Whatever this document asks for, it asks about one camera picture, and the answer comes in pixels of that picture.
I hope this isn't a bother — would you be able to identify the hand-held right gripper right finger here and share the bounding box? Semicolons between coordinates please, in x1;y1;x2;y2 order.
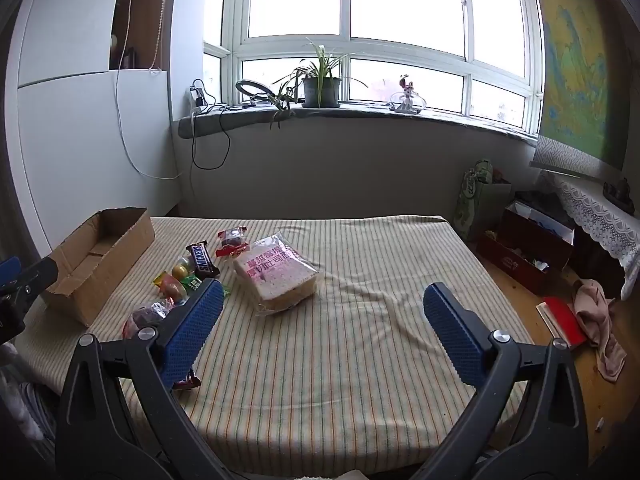
415;281;592;480

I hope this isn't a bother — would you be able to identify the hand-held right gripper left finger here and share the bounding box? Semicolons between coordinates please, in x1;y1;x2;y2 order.
54;278;236;480

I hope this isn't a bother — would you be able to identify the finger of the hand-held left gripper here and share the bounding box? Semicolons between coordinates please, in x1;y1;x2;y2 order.
0;257;60;342
0;257;22;288

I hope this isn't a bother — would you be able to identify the orange ball candy clear wrapper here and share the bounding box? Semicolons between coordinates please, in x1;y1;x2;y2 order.
160;281;189;306

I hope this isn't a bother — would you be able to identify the red dark cake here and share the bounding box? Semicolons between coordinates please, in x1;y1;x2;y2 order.
216;226;251;258
122;298;201;391

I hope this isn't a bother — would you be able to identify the brown cardboard box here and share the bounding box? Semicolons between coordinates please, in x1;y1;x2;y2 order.
40;206;156;328

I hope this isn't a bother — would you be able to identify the sliced bread packet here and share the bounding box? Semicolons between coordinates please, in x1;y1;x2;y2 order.
233;231;321;317

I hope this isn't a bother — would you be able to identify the green wrapped candy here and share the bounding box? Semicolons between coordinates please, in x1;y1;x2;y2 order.
180;274;232;297

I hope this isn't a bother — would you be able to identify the yellow egg candy clear wrapper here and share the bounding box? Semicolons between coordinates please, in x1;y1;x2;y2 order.
170;256;197;281

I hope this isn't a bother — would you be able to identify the brown chocolate bar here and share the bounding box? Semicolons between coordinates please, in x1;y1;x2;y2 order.
185;242;221;279

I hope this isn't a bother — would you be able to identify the red cardboard box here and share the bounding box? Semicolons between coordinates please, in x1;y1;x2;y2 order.
477;232;551;296

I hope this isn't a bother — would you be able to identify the red book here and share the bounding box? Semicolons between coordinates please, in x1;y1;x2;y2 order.
536;296;588;350

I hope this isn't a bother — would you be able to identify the dark red open box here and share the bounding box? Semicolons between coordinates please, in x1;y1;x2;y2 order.
500;200;576;271

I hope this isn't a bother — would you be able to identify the striped sheet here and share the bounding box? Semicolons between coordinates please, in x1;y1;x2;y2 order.
10;216;536;478

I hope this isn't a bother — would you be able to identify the green white box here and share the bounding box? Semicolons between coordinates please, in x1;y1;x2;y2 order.
452;160;513;243

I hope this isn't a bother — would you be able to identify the white cabinet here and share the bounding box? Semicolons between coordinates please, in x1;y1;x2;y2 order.
17;0;182;256

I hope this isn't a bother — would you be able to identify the pink cloth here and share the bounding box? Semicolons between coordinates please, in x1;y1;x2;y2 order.
572;280;628;383

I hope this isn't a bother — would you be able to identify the white lace cloth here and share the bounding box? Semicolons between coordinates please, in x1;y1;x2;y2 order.
542;170;640;301

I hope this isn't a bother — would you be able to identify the grey patterned cloth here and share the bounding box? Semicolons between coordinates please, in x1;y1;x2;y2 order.
529;135;626;179

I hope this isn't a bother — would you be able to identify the dark small ornament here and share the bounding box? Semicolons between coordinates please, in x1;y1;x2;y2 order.
602;177;636;206

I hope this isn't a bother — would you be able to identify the small rabbit figurine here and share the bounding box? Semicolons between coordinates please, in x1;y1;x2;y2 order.
389;74;428;112

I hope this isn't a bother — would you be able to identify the grey window sill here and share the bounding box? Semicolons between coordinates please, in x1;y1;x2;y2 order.
172;102;541;148

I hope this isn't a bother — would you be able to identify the potted spider plant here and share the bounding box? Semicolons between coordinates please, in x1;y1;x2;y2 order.
270;37;368;131

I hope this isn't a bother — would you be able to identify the white framed window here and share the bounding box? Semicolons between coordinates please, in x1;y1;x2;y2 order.
202;0;546;133

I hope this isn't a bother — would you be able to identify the white cable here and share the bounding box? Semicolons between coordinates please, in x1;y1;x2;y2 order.
114;0;182;180

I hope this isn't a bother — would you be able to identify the black cable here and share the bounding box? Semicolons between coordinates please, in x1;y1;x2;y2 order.
190;78;261;171

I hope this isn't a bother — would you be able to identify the black ring light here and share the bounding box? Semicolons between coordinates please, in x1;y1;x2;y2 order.
235;80;278;108

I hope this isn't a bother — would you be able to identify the beaded blind cord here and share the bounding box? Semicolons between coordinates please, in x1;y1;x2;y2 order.
150;0;176;71

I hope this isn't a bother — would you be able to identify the wall map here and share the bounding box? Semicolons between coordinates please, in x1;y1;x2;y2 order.
530;0;632;171

